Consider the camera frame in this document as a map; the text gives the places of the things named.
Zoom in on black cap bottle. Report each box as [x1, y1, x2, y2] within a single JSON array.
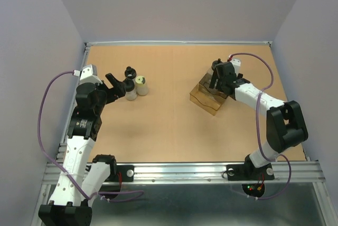
[[211, 59, 222, 72], [124, 66, 137, 80], [124, 78, 137, 101]]

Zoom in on green cap spice bottle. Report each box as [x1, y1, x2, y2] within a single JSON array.
[[135, 76, 149, 96]]

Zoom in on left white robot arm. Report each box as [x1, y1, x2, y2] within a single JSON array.
[[38, 71, 125, 225]]

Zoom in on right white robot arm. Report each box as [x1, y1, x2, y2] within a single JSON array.
[[209, 60, 308, 180]]

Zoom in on amber clear organizer box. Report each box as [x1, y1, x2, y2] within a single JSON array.
[[190, 68, 228, 116]]

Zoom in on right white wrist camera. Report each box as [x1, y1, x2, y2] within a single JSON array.
[[228, 55, 241, 75]]

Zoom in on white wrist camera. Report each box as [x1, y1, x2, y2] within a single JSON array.
[[228, 55, 241, 75], [79, 64, 102, 84]]

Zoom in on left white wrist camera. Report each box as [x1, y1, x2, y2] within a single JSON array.
[[79, 64, 102, 84]]

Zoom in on aluminium back rail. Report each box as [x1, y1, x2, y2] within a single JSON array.
[[85, 40, 272, 47]]

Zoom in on aluminium rail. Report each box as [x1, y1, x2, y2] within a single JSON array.
[[42, 161, 326, 185], [85, 40, 272, 47], [55, 134, 67, 164]]

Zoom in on aluminium left side rail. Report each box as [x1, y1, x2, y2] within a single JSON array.
[[55, 134, 67, 164]]

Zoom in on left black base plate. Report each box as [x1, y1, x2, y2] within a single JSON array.
[[106, 164, 135, 183]]

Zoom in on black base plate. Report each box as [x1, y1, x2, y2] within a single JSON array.
[[226, 164, 275, 181], [106, 164, 135, 183]]

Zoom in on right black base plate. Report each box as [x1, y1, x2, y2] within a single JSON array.
[[226, 164, 275, 181]]

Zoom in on aluminium front rail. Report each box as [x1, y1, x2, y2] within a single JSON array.
[[42, 161, 326, 185]]

